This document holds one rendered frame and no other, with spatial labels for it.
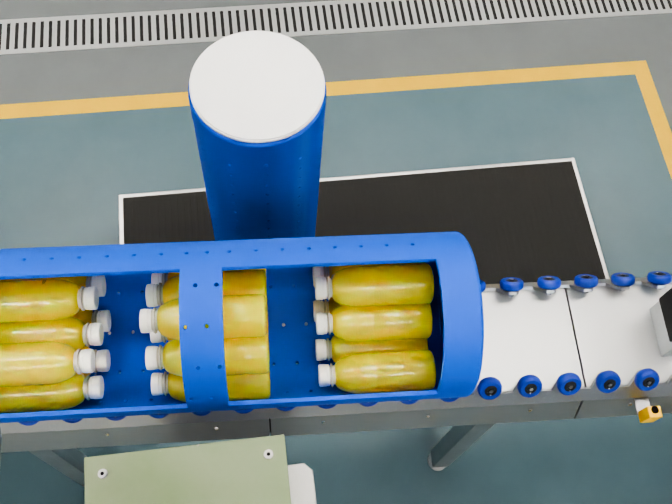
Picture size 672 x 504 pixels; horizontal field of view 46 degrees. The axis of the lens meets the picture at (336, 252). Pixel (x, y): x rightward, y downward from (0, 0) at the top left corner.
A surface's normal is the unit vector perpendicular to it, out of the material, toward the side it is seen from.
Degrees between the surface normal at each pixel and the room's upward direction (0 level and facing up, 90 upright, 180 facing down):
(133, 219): 0
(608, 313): 0
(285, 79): 0
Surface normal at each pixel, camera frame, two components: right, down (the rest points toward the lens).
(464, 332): 0.09, 0.12
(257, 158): 0.01, 0.91
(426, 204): 0.06, -0.42
